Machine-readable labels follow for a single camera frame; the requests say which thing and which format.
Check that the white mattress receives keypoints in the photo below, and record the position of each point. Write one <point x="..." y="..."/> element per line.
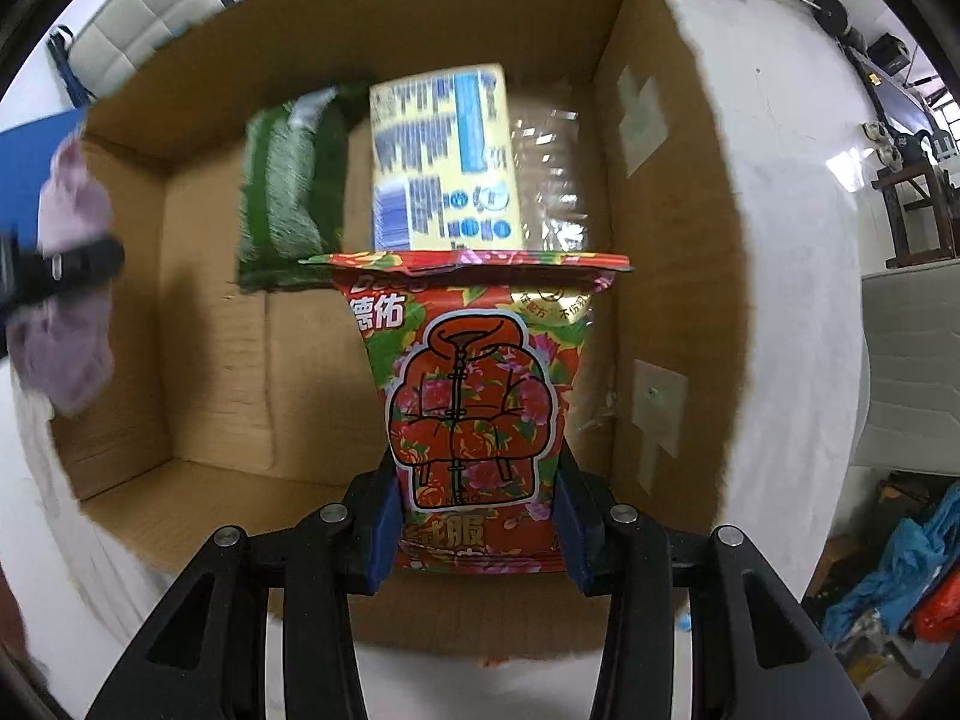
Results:
<point x="911" y="367"/>

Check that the green tissue packet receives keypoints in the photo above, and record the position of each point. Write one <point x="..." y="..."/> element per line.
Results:
<point x="291" y="187"/>

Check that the blue cloth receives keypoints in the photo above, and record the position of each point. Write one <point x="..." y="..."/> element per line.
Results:
<point x="892" y="562"/>

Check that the wooden chair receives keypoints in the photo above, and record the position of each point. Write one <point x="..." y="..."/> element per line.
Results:
<point x="916" y="202"/>

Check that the orange bag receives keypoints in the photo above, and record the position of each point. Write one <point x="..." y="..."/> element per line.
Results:
<point x="937" y="611"/>

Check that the clear plastic packet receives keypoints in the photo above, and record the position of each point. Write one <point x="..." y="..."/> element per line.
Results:
<point x="556" y="180"/>

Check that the cardboard box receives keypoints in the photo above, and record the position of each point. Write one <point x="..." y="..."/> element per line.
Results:
<point x="390" y="255"/>

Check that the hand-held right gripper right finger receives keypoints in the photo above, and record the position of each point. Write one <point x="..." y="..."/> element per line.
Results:
<point x="571" y="532"/>

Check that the red floral tissue packet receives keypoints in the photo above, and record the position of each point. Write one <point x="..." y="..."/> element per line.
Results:
<point x="475" y="405"/>

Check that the white padded headboard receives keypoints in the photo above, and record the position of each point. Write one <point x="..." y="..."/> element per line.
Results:
<point x="142" y="7"/>

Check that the light purple cloth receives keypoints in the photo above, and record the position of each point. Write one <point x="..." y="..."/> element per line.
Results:
<point x="69" y="277"/>

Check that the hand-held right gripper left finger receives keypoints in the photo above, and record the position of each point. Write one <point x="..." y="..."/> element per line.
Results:
<point x="382" y="532"/>

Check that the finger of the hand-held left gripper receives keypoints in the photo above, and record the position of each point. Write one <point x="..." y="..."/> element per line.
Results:
<point x="60" y="270"/>

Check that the yellow tissue packet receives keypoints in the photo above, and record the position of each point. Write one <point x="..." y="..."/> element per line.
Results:
<point x="447" y="159"/>

